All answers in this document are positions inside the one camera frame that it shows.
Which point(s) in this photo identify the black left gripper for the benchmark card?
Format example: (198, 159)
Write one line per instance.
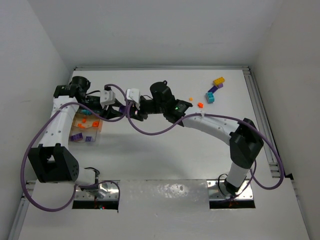
(107, 110)

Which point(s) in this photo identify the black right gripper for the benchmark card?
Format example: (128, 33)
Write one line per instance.
(137, 111)

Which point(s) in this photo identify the purple arch lego brick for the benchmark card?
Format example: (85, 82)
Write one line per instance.
(122, 109)

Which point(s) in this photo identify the teal 2x4 lego brick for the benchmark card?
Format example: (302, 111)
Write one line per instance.
(85, 112)

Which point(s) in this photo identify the orange round lego piece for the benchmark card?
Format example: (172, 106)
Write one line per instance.
(80, 126)

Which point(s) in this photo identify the lilac lego brick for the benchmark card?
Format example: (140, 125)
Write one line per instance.
(76, 137)

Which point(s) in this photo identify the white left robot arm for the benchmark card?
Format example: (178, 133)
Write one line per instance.
(51, 159)

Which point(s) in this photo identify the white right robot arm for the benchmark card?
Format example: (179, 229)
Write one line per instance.
(241, 137)

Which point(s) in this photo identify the clear transparent container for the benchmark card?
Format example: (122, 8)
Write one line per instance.
(94, 134)

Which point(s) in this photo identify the orange lego flower piece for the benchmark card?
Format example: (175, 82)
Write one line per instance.
(200, 105)

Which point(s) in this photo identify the purple flat lego plate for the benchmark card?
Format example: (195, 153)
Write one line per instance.
(214, 88)

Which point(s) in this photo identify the yellow lego brick far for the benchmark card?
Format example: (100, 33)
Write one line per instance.
(218, 81)

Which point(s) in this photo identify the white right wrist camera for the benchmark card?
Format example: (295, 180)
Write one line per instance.
(133, 94)

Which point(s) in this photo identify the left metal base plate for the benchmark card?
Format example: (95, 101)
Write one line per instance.
(107, 191)

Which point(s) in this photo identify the metal base plate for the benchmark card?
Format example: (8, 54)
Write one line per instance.
(218, 191)
(107, 191)

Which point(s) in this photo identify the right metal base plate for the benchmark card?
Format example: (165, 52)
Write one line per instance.
(218, 191)

